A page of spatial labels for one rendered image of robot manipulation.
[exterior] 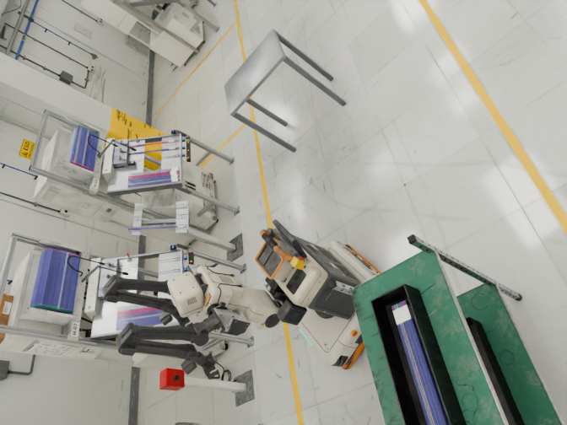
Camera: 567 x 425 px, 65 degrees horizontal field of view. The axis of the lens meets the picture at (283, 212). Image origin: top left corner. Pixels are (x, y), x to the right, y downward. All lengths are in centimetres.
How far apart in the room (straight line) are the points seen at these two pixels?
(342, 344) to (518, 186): 144
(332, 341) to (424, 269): 125
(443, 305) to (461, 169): 150
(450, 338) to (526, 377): 61
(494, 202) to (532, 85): 79
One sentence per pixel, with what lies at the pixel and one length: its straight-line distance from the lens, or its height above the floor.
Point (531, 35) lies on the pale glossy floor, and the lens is 353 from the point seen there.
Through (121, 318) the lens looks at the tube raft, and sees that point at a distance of 380.
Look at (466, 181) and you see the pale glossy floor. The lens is 314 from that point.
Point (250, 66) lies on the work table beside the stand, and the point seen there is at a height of 80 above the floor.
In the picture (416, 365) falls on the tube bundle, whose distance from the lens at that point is 183.
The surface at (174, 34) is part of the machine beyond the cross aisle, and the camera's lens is 754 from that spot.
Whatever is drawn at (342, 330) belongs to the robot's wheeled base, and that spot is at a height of 28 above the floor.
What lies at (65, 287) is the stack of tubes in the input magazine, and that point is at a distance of 385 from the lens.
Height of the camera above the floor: 257
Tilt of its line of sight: 38 degrees down
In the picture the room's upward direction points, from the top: 65 degrees counter-clockwise
